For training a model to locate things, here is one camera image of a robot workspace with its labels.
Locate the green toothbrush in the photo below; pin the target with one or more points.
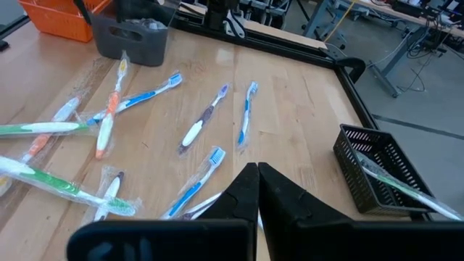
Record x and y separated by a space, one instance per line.
47 127
398 186
54 182

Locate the purple toothbrush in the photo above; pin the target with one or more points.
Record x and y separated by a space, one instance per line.
194 132
206 203
112 188
148 24

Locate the orange plastic basket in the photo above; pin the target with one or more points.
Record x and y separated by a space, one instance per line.
61 21

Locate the orange toothbrush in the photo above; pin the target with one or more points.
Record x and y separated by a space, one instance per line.
40 142
105 132

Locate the black plastic basket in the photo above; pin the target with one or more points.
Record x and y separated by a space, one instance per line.
348 170

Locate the blue toothbrush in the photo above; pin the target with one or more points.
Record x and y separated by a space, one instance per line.
188 195
246 112
141 97

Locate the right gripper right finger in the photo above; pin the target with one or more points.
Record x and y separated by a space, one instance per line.
308 235

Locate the background wooden desk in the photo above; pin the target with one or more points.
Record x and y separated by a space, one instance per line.
386 81

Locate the black aluminium table frame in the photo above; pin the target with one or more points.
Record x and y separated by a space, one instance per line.
349 64

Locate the grey plastic bin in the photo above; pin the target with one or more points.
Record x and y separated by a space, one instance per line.
145 47

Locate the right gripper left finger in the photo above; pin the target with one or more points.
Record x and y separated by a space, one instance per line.
217 239

